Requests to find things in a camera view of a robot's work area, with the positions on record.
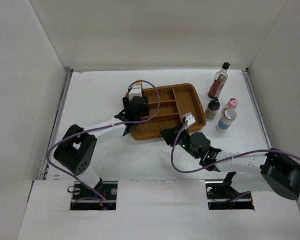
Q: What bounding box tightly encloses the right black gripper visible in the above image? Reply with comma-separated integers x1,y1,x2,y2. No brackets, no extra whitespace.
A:
160,122,200,160

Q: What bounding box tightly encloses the red sauce bottle green label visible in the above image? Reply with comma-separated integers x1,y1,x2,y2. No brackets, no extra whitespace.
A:
135,79,143,88

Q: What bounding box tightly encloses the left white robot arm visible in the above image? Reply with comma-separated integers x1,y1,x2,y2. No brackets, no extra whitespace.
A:
53,96,150,200

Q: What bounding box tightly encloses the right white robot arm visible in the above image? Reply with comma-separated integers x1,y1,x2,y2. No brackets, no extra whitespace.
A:
160,125,300,201

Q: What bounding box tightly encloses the woven wicker divided tray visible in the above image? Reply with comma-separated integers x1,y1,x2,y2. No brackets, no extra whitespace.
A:
131,83,207,141

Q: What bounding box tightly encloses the small brown black-capped bottle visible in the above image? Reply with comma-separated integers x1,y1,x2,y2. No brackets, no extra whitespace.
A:
205,98,221,120

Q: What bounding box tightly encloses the silver-capped blue label shaker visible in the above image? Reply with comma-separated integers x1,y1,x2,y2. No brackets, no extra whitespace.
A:
216,108,238,133

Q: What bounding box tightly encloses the tall dark soy sauce bottle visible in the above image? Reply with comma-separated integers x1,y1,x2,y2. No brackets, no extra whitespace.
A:
208,62,230,99

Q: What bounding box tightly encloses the pink-capped spice bottle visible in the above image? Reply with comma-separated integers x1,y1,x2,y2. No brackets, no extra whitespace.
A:
221,98,239,114

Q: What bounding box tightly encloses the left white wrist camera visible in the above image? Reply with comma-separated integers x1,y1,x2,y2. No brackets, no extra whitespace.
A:
128,82,143,101

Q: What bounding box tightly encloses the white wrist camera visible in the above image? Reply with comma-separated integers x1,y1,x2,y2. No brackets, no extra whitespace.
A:
181,112,196,128
128,82,143,101

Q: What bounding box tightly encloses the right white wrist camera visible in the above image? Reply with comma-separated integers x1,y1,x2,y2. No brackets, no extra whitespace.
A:
181,112,196,128

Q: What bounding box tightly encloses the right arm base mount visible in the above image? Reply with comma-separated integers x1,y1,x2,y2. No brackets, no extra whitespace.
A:
205,172,255,211

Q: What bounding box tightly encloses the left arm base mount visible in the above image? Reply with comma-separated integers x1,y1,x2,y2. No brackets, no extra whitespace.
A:
67,181,119,211

